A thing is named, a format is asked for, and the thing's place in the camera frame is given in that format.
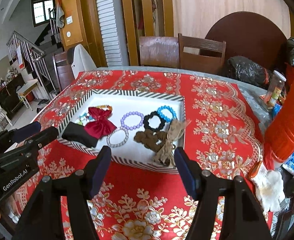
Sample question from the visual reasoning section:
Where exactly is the black velvet pouch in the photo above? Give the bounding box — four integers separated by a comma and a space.
62, 122, 98, 148

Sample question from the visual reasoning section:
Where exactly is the colourful plastic bracelet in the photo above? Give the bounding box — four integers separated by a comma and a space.
75, 112, 95, 126

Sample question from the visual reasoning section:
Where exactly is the red satin bow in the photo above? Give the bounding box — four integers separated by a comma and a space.
84, 107, 117, 139

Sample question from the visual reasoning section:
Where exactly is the leopard print bow clip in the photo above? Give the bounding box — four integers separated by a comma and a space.
153, 119, 191, 167

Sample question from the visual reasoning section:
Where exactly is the purple bead bracelet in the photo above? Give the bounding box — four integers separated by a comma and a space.
120, 110, 145, 131

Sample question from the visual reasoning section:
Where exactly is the black bead bracelet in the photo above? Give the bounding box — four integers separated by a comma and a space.
142, 110, 167, 132

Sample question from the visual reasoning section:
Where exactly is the brown flower scrunchie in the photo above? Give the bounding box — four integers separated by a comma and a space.
133, 129, 167, 153

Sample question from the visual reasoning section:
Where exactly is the blue bead bracelet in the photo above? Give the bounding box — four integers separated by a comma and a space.
156, 104, 177, 123

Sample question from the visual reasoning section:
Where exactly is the small white side table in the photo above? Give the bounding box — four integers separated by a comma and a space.
16, 79, 38, 111

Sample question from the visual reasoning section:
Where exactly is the metal stair railing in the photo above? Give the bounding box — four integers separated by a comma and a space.
6, 8, 64, 98

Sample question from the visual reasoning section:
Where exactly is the white jacket on chair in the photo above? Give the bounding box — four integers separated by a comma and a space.
67, 44, 97, 79

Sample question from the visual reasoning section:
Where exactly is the stack of red cups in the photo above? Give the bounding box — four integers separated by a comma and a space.
263, 55, 294, 164

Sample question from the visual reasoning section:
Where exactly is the striped white tray box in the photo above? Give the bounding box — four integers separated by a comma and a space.
58, 89, 186, 174

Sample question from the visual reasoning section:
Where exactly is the window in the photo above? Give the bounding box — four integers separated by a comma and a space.
31, 0, 54, 27

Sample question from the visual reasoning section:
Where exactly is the clear jar with label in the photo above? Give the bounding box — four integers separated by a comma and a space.
263, 70, 286, 109

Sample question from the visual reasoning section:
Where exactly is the black plastic bag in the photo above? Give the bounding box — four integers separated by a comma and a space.
227, 56, 272, 89

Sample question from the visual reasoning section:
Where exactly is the wooden chair behind table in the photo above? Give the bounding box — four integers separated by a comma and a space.
178, 33, 227, 75

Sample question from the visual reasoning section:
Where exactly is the round dark wooden tabletop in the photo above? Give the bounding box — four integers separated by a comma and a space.
206, 11, 287, 70

